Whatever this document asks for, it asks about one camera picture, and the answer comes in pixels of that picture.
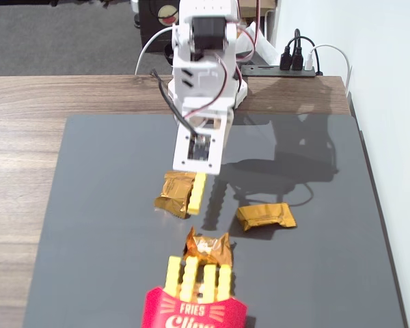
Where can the flat gold candy wrapper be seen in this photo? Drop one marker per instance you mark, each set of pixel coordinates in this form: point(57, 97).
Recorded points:
point(266, 215)

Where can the brown cardboard box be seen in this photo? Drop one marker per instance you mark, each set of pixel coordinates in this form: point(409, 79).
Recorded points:
point(249, 3)

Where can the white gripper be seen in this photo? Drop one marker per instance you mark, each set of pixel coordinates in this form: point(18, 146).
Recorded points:
point(221, 134)

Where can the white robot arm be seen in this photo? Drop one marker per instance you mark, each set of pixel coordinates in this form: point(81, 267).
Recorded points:
point(198, 75)

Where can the red fries box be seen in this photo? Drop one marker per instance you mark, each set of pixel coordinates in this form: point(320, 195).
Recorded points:
point(191, 311)

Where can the crumpled orange gold wrapper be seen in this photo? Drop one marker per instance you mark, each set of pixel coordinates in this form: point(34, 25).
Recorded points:
point(210, 247)

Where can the yellow crinkle fry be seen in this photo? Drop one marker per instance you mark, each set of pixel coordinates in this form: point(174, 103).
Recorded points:
point(173, 276)
point(196, 194)
point(210, 283)
point(225, 282)
point(189, 278)

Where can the black power strip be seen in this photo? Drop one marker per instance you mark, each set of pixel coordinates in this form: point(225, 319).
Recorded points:
point(266, 70)

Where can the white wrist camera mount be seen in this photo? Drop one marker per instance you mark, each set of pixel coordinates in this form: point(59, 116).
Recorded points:
point(196, 152)

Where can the gold candy wrapper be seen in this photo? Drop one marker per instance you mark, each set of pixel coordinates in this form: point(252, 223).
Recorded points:
point(174, 191)
point(266, 215)

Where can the black box with sticker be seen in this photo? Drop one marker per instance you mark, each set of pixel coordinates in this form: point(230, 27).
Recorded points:
point(150, 30)

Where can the dark grey mat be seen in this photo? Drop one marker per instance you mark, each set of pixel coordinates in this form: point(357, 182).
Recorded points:
point(106, 205)

